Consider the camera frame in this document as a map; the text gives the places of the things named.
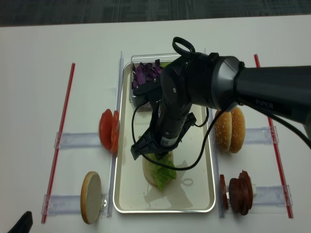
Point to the right red strip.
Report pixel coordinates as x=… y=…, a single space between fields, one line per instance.
x=286 y=191

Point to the lower left acrylic holder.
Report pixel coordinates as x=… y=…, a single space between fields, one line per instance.
x=69 y=204

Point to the white metal tray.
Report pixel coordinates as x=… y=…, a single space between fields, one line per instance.
x=192 y=191

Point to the red strip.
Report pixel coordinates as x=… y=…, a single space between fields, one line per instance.
x=286 y=191
x=56 y=149

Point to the thin red meat slice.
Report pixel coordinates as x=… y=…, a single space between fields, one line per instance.
x=223 y=192

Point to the upper right acrylic holder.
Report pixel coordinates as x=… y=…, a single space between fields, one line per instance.
x=263 y=135

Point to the tomato slice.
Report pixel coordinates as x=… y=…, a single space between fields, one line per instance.
x=115 y=132
x=105 y=128

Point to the purple cabbage pieces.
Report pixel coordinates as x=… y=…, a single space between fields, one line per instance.
x=144 y=73

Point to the outer tomato slice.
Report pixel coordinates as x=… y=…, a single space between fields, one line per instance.
x=105 y=128

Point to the inner tomato slice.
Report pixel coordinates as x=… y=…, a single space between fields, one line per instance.
x=115 y=132

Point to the green lettuce leaf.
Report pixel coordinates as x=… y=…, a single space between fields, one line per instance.
x=165 y=172

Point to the black object bottom left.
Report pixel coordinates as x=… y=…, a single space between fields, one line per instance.
x=24 y=224

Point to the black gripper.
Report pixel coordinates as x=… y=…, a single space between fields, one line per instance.
x=168 y=125

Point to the upper left acrylic holder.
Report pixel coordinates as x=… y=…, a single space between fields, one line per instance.
x=76 y=140

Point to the green lettuce in container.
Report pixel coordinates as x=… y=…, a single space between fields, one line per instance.
x=164 y=64

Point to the lower right acrylic holder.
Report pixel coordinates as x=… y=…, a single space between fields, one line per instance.
x=269 y=196

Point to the sesame bun top right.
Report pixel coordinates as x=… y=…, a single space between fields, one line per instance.
x=238 y=130

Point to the sesame bun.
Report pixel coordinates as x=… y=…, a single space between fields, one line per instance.
x=223 y=131
x=238 y=130

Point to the dark meat patty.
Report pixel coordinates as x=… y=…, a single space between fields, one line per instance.
x=247 y=192
x=236 y=195

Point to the clear plastic container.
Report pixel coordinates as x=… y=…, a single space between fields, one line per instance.
x=135 y=60

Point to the dark meat patty rear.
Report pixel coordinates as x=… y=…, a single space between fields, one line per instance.
x=247 y=192

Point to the sesame bun top left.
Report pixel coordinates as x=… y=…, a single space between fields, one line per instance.
x=223 y=131

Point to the dark meat patty front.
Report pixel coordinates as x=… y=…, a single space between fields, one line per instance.
x=236 y=195

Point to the bottom bun on tray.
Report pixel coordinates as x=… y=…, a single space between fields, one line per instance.
x=148 y=172

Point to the standing bun half left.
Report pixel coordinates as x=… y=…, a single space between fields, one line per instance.
x=91 y=197

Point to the acrylic holder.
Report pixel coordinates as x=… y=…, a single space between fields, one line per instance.
x=69 y=204
x=263 y=135
x=269 y=196
x=76 y=140

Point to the white block behind patties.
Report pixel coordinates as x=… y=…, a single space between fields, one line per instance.
x=254 y=190

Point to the left red strip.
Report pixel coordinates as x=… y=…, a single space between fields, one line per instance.
x=56 y=149

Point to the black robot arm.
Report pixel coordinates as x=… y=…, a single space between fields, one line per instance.
x=218 y=82

